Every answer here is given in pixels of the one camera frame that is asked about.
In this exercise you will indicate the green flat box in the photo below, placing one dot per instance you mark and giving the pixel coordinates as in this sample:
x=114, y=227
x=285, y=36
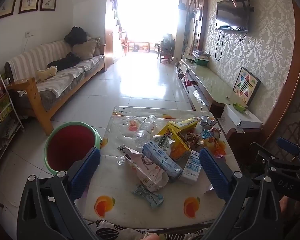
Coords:
x=201, y=58

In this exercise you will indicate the rows of children's books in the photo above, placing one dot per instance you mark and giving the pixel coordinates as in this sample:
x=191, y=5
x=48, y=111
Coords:
x=0, y=100

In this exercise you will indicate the brown patterned cushion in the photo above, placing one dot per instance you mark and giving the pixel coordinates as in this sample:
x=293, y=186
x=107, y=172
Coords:
x=96, y=45

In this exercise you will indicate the fruit print tablecloth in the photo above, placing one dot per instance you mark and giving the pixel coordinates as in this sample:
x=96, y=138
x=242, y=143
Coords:
x=130, y=205

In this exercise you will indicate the wooden armchair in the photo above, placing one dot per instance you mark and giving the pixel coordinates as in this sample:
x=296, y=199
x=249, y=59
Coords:
x=166, y=47

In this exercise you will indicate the crumpled silver foil packet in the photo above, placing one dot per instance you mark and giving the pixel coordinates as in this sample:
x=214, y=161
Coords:
x=207, y=121

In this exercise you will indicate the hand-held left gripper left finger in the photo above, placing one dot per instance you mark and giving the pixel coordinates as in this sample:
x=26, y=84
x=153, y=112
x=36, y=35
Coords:
x=87, y=170

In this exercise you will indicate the blue white milk carton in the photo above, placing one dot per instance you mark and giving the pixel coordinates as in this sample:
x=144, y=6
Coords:
x=162, y=160

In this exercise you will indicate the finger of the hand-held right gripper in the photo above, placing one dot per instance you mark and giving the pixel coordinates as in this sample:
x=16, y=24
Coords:
x=287, y=146
x=265, y=158

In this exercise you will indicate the green packet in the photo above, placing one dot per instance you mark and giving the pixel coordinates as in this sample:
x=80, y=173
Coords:
x=240, y=107

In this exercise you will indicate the black jacket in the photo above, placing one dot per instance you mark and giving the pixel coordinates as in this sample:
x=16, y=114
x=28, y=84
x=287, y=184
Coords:
x=76, y=36

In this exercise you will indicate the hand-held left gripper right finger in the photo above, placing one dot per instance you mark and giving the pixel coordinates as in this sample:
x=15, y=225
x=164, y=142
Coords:
x=212, y=172

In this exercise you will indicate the wooden arch frame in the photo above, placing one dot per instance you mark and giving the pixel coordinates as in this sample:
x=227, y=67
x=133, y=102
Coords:
x=298, y=55

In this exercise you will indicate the person's left hand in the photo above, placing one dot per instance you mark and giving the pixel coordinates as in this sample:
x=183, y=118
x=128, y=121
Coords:
x=152, y=237

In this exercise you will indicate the small white blue box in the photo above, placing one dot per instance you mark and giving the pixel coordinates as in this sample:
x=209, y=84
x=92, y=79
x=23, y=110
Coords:
x=191, y=167

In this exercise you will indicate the colourful snack wrapper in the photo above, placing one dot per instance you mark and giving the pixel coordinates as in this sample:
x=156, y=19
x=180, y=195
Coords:
x=211, y=133

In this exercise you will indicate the cream plush toy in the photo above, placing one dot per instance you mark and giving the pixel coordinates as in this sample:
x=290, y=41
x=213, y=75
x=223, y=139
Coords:
x=46, y=73

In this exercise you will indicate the floral print clothing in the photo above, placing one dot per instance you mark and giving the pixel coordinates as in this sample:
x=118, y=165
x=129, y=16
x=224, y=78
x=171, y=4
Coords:
x=115, y=230

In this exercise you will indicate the clear plastic bottle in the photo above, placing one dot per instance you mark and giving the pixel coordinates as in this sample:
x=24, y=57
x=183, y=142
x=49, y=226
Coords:
x=143, y=130

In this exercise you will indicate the wall socket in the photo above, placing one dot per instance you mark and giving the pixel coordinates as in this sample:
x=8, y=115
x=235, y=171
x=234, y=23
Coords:
x=27, y=34

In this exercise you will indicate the teal snack wrapper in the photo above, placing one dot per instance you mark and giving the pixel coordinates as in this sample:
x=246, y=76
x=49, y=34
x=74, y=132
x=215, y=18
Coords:
x=147, y=196

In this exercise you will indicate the orange snack wrapper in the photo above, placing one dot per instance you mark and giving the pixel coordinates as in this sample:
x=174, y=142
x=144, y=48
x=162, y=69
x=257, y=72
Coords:
x=216, y=150

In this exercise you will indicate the black garment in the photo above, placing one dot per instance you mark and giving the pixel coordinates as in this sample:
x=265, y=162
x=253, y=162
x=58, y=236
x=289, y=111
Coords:
x=65, y=62

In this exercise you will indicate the yellow white long box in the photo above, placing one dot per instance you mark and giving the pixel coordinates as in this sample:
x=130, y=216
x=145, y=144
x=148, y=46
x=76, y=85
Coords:
x=187, y=122

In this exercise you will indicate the green white carton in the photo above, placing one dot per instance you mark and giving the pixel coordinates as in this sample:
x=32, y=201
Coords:
x=162, y=142

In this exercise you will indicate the wall television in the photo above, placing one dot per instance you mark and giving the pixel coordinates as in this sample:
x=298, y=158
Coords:
x=232, y=15

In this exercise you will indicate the clear plastic wrapper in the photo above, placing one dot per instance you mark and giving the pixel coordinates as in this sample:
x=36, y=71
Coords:
x=122, y=160

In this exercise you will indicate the long television cabinet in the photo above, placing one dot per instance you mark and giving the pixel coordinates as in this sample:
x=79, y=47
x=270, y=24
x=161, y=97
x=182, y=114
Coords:
x=212, y=85

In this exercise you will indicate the white cardboard box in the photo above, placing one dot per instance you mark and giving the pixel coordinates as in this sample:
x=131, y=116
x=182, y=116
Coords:
x=240, y=120

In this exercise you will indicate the beige cushion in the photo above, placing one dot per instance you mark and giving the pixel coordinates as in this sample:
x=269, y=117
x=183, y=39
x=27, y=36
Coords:
x=83, y=50

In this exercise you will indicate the checkers game board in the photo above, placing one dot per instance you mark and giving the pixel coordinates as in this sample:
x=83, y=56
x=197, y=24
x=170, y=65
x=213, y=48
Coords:
x=246, y=86

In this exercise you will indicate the pink white carton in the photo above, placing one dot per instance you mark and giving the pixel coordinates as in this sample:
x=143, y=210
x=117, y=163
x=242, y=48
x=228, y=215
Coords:
x=145, y=170

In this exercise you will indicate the green plastic bucket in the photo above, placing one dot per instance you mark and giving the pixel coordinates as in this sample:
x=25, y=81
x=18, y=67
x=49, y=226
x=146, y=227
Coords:
x=70, y=145

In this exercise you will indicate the wooden sofa striped cover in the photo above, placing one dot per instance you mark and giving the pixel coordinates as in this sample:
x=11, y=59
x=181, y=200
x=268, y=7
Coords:
x=65, y=80

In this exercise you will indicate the brown snack wrapper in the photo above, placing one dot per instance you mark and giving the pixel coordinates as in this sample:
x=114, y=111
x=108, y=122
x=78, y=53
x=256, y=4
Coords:
x=192, y=140

